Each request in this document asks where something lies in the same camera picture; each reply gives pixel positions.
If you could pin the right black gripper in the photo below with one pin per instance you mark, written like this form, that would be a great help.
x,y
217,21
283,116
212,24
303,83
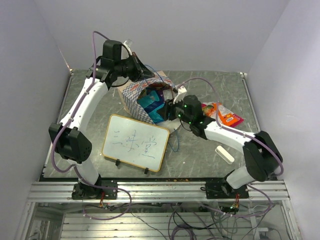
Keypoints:
x,y
168,108

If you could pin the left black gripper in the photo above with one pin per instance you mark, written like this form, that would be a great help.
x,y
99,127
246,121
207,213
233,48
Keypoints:
x,y
142,71

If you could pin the blue checkered paper bag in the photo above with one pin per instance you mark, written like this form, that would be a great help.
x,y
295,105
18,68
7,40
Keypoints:
x,y
132,91

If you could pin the pink snack packet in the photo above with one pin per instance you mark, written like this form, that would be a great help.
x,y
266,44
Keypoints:
x,y
238,118

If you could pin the orange snack packet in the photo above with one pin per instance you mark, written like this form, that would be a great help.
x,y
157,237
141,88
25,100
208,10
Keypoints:
x,y
222,113

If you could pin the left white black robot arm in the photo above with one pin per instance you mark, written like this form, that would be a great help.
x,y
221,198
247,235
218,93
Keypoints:
x,y
71,149

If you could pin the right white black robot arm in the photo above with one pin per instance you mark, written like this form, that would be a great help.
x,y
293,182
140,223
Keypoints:
x,y
261,156

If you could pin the teal snack packet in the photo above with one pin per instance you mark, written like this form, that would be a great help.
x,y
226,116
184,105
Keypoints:
x,y
151,103

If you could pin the purple snack packet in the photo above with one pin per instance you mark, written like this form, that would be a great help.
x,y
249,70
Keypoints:
x,y
164,92

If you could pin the white whiteboard eraser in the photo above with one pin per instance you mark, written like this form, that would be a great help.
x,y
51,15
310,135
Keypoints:
x,y
225,155

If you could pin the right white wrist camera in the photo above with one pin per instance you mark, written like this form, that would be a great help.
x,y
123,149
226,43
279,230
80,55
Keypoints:
x,y
180,93

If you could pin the small whiteboard with yellow frame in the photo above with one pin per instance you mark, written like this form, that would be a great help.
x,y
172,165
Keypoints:
x,y
135,143

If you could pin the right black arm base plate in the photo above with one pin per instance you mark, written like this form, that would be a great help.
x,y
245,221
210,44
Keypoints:
x,y
218,188

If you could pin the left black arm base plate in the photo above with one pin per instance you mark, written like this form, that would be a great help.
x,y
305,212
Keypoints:
x,y
82,191

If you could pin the aluminium extrusion rail frame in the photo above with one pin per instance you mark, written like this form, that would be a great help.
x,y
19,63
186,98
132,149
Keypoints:
x,y
148,192

